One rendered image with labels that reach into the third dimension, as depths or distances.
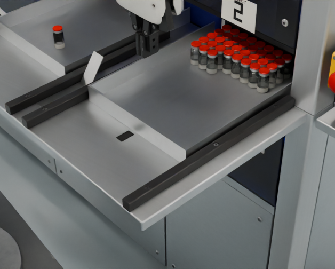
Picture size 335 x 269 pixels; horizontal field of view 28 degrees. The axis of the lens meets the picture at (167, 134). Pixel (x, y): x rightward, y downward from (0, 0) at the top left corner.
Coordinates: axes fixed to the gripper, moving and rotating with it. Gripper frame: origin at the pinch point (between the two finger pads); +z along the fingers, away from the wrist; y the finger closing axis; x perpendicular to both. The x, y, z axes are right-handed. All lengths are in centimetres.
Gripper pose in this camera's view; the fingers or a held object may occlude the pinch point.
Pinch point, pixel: (147, 41)
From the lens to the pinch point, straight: 101.4
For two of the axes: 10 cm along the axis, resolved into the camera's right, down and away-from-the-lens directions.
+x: -7.4, 4.3, -5.2
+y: -6.7, -4.6, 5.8
